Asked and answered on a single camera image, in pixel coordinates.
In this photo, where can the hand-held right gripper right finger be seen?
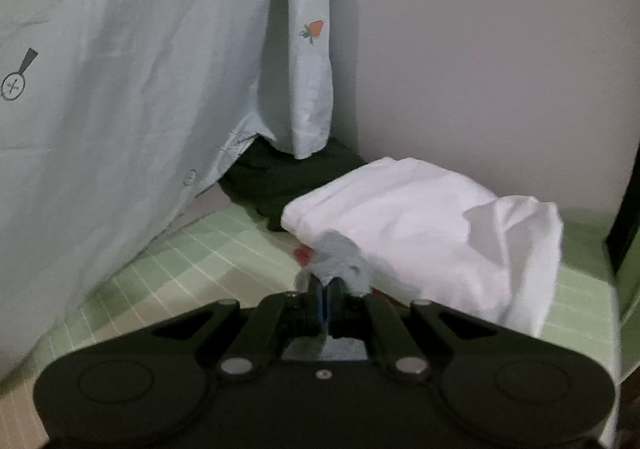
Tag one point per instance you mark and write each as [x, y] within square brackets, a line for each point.
[334, 301]

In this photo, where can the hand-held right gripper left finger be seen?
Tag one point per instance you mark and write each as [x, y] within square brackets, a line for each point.
[318, 301]

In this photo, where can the blue grey shorts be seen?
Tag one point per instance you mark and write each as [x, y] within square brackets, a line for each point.
[340, 254]

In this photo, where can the red patterned cloth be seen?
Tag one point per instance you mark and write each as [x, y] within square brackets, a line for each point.
[302, 256]

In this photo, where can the white folded cloth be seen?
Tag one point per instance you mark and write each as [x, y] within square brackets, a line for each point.
[425, 219]

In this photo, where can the green checked mat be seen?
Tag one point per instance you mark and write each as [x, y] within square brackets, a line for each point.
[200, 254]

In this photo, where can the dark green cloth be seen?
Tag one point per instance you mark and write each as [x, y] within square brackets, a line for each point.
[280, 179]

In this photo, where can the pale blue printed sheet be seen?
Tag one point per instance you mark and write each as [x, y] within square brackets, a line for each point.
[125, 54]

